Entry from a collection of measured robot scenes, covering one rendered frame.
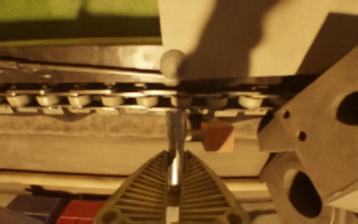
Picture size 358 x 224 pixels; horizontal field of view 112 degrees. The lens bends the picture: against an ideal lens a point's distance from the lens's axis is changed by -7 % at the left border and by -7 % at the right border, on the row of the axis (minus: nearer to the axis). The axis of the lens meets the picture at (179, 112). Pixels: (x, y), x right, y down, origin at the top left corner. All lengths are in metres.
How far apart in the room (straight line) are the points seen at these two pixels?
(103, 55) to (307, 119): 0.31
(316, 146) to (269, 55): 0.13
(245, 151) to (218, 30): 0.30
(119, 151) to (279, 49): 0.40
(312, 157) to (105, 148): 0.41
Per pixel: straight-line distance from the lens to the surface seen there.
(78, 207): 0.64
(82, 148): 0.45
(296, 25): 0.25
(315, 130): 0.23
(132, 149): 0.38
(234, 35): 0.21
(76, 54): 0.29
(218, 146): 0.17
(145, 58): 0.24
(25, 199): 0.76
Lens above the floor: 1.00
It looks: 60 degrees down
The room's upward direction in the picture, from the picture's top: 179 degrees counter-clockwise
